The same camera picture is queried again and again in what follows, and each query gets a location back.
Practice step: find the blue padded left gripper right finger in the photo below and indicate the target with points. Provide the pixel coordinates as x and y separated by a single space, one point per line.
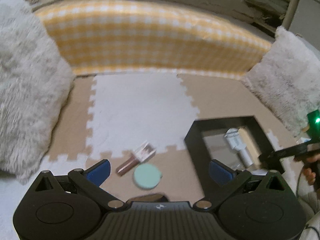
220 173

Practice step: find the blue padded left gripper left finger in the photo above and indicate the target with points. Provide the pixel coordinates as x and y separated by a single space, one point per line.
99 172

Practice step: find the white watch link remover tool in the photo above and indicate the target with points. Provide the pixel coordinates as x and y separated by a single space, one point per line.
236 143

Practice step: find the person's right hand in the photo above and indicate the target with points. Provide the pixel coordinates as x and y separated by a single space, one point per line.
309 174

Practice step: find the black square tray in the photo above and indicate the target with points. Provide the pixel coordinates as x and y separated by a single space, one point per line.
201 157

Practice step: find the brown lipstick tube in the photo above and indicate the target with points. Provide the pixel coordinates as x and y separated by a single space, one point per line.
126 166

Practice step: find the cream nail file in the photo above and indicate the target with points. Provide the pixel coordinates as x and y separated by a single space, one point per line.
251 145

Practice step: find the mint green round compact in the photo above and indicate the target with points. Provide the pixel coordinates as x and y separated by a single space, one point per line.
146 176

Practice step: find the small printed cardboard box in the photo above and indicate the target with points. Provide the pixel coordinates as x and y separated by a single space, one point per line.
144 152

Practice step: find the black round speaker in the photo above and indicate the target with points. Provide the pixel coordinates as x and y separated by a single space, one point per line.
155 197

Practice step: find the fluffy grey pillow right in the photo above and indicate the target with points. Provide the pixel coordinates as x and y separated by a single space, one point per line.
286 80

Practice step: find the fluffy grey pillow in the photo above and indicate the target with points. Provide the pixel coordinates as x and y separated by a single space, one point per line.
286 80
35 84

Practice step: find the fluffy grey pillow left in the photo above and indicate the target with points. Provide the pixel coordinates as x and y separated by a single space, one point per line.
35 84

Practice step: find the yellow gingham sofa cushion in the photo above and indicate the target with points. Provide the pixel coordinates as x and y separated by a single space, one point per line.
112 36

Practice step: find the dark wooden shelf clutter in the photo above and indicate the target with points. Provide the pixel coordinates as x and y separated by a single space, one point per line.
269 14

